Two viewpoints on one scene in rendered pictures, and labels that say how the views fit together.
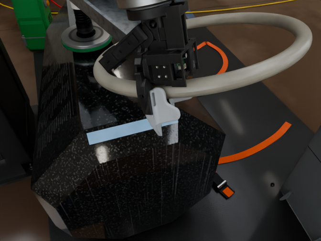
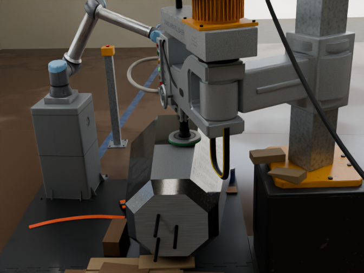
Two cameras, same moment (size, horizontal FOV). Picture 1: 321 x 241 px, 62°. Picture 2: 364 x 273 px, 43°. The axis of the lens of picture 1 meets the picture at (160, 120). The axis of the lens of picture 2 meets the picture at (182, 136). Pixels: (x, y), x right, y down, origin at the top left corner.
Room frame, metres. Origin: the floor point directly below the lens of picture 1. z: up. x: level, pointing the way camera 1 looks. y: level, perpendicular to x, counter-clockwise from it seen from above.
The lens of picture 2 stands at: (3.71, 1.39, 2.05)
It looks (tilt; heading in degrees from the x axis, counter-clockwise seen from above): 23 degrees down; 203
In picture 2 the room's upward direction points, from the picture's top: 3 degrees counter-clockwise
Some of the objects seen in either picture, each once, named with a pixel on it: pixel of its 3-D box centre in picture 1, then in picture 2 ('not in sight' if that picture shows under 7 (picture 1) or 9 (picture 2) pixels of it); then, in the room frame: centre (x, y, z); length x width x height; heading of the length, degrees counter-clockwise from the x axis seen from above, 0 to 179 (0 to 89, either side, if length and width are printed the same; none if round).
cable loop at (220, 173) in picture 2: not in sight; (219, 149); (1.62, 0.73, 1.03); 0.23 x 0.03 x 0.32; 38
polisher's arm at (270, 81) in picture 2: not in sight; (289, 77); (1.27, 1.02, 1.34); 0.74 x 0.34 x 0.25; 140
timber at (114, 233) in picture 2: not in sight; (116, 236); (1.30, -0.16, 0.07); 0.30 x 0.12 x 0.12; 15
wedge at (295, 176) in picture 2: not in sight; (286, 172); (1.34, 1.04, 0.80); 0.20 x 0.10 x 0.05; 69
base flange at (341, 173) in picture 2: not in sight; (310, 164); (1.11, 1.15, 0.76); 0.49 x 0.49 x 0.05; 21
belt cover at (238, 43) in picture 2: not in sight; (197, 31); (1.37, 0.54, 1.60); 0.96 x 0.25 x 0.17; 38
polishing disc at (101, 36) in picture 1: (86, 34); (184, 136); (1.09, 0.33, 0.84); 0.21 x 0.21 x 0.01
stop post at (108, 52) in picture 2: not in sight; (112, 97); (-0.33, -1.05, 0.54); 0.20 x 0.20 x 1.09; 21
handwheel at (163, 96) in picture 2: not in sight; (169, 96); (1.26, 0.31, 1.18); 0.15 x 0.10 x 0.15; 38
